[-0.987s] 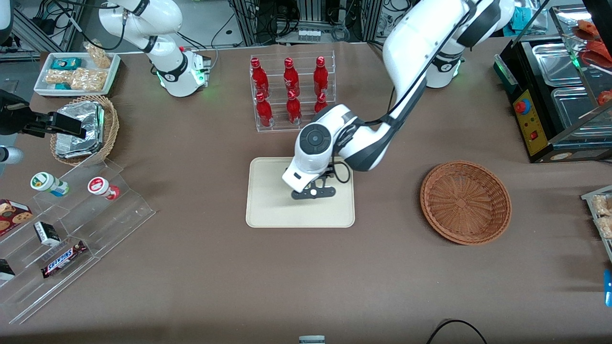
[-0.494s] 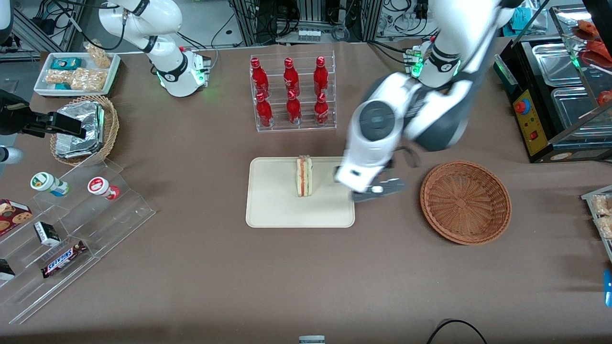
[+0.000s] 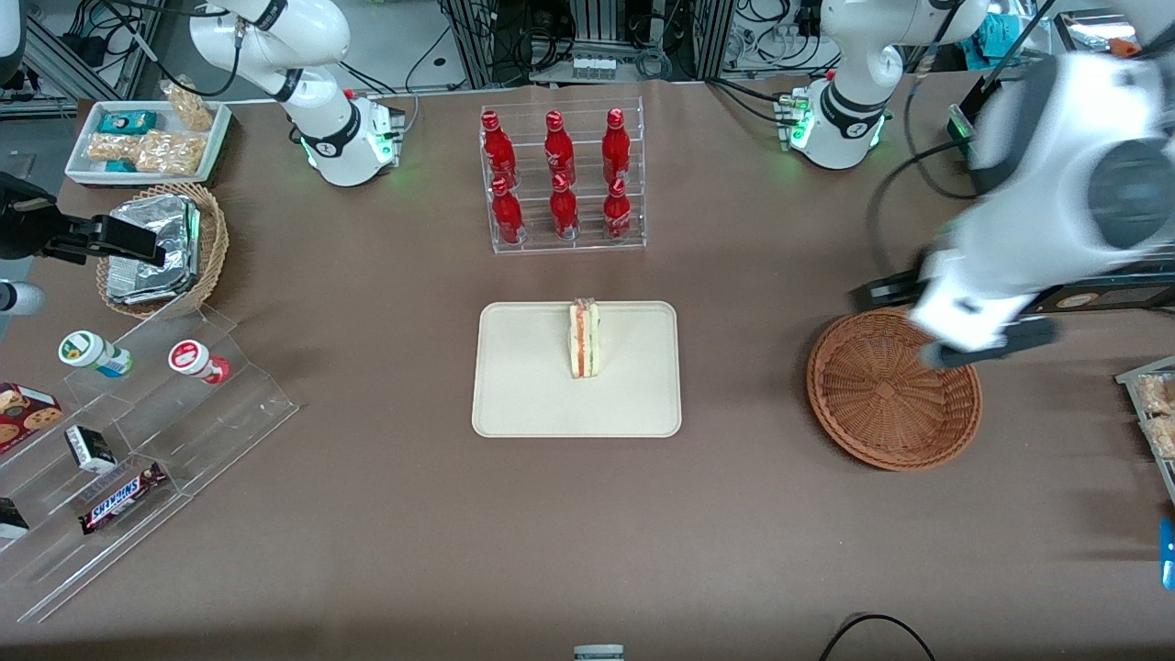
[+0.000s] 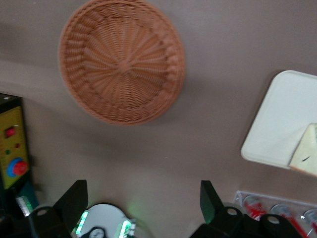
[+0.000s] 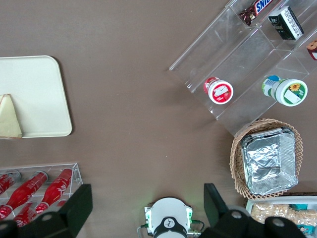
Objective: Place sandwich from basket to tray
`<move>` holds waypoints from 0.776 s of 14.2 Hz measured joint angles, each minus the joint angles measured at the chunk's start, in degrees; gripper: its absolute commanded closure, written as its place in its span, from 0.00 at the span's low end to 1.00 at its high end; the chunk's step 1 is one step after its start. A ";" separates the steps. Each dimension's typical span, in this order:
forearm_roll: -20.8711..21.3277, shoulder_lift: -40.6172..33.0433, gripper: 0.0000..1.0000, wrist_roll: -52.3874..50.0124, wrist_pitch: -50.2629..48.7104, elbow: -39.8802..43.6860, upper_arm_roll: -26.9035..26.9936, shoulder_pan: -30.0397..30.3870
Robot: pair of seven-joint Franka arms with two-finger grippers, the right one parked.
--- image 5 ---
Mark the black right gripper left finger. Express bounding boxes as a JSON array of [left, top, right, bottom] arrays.
[[0, 183, 93, 238]]

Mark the beige rectangular plastic tray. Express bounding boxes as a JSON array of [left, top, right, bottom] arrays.
[[0, 55, 73, 139]]

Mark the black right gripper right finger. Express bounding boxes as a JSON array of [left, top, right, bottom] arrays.
[[199, 183, 315, 238]]

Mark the clear pack of rice crackers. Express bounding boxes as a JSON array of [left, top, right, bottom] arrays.
[[284, 209, 317, 227], [251, 202, 293, 224]]

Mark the green lidded yogurt cup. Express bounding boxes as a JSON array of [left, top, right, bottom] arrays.
[[261, 75, 309, 107]]

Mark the black and white small carton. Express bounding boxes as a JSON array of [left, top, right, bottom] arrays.
[[268, 6, 305, 41]]

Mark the light wicker basket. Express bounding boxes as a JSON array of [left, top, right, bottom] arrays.
[[230, 119, 304, 200]]

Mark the triangular white bread sandwich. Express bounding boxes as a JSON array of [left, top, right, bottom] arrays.
[[0, 93, 23, 139]]

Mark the white rectangular snack tray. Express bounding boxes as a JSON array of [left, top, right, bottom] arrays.
[[245, 195, 317, 238]]

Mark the red lidded yogurt cup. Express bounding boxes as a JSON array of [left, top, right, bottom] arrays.
[[203, 76, 234, 105]]

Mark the red cola bottle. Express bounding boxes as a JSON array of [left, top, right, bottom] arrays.
[[12, 202, 38, 228], [0, 171, 49, 220], [0, 173, 22, 196], [36, 168, 73, 214]]

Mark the clear acrylic bottle rack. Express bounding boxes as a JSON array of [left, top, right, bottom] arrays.
[[0, 162, 83, 224]]

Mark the aluminium foil container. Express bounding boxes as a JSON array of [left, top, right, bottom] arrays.
[[240, 126, 300, 195]]

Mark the clear acrylic stepped shelf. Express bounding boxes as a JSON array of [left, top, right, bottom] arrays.
[[168, 0, 317, 137]]

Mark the brown Snickers chocolate bar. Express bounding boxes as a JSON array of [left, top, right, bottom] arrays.
[[239, 0, 274, 26]]

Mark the red cookie box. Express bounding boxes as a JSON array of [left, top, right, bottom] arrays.
[[306, 39, 317, 61]]

